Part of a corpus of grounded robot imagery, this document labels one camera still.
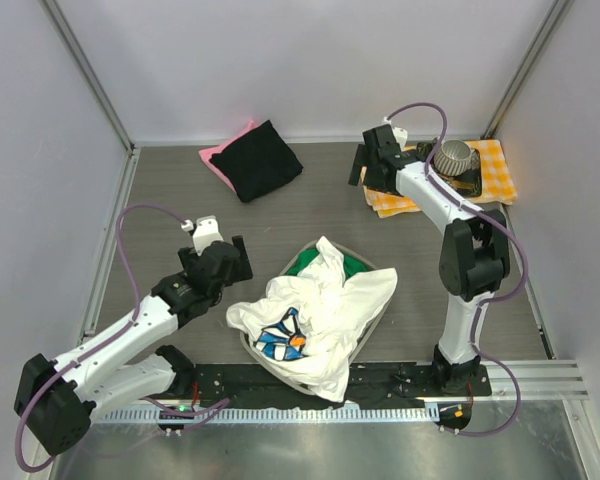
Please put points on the slotted cable duct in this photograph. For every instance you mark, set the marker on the slotted cable duct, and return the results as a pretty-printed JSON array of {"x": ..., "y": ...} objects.
[{"x": 349, "y": 413}]

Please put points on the folded black t-shirt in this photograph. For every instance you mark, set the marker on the folded black t-shirt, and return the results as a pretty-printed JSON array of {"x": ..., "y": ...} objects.
[{"x": 257, "y": 163}]

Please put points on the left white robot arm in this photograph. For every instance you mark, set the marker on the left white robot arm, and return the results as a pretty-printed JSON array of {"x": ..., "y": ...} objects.
[{"x": 58, "y": 399}]

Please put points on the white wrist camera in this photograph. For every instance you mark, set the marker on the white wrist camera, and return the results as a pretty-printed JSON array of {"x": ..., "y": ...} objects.
[
  {"x": 204, "y": 232},
  {"x": 401, "y": 135}
]

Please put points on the orange checkered cloth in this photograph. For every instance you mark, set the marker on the orange checkered cloth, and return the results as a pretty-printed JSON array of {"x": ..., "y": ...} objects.
[{"x": 497, "y": 184}]

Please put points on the striped grey cup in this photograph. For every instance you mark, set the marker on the striped grey cup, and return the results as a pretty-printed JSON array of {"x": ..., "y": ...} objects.
[{"x": 455, "y": 157}]

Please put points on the green t-shirt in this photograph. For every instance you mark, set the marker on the green t-shirt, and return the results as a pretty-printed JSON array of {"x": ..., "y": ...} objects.
[{"x": 351, "y": 265}]

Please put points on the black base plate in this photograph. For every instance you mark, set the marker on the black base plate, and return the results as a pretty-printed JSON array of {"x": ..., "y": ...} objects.
[{"x": 380, "y": 385}]

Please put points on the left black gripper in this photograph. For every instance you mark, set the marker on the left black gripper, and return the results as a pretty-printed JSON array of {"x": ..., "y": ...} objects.
[{"x": 240, "y": 258}]

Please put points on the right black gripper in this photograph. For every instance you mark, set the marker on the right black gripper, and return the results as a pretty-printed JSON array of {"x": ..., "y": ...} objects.
[{"x": 359, "y": 163}]

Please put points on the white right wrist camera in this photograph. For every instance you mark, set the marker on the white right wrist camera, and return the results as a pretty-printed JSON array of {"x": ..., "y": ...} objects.
[{"x": 401, "y": 135}]

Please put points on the grey plastic tray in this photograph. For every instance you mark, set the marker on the grey plastic tray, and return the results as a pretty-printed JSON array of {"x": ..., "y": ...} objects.
[{"x": 362, "y": 339}]

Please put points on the black patterned plate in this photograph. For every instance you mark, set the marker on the black patterned plate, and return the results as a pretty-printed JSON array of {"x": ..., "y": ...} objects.
[{"x": 468, "y": 185}]

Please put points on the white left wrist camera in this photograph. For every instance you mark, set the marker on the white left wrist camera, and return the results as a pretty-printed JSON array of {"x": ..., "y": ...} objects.
[{"x": 204, "y": 232}]

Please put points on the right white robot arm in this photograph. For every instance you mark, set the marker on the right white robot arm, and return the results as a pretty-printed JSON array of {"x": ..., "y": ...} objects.
[{"x": 474, "y": 258}]

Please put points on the white flower print t-shirt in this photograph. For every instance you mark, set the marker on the white flower print t-shirt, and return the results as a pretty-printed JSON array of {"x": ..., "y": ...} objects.
[{"x": 307, "y": 325}]

